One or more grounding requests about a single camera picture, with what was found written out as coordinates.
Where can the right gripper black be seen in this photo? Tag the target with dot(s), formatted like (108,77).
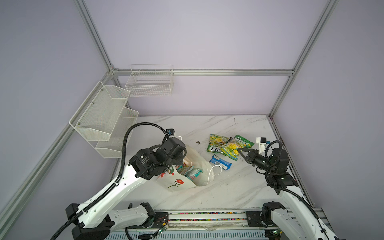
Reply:
(250,158)

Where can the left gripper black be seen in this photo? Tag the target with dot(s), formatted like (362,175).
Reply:
(179,160)

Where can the teal snack packet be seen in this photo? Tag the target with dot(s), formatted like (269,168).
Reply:
(194,173)
(183,169)

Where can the green snack packet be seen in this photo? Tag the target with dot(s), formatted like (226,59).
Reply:
(230,149)

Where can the white floral paper bag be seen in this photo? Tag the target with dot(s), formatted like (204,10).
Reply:
(174,182)

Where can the teal snack packet top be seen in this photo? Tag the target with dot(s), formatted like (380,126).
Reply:
(194,173)

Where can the blue snack packet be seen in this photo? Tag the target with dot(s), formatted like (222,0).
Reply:
(220,162)

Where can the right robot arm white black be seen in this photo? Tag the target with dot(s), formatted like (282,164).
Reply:
(288,192)

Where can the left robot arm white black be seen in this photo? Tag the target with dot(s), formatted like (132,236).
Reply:
(97,218)

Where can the yellow-green snack packet back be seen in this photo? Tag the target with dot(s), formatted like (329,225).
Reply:
(215,143)

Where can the lower white mesh shelf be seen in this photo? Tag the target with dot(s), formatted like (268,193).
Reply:
(113,147)

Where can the white mesh shelf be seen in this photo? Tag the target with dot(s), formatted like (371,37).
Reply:
(96,119)
(113,147)

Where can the upper white mesh shelf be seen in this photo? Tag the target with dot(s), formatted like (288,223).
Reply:
(96,119)

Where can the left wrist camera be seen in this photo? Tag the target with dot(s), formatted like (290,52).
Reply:
(170,132)

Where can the white wire basket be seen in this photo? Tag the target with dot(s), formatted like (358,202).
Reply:
(151,80)

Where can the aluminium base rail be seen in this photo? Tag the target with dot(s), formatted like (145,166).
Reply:
(194,219)

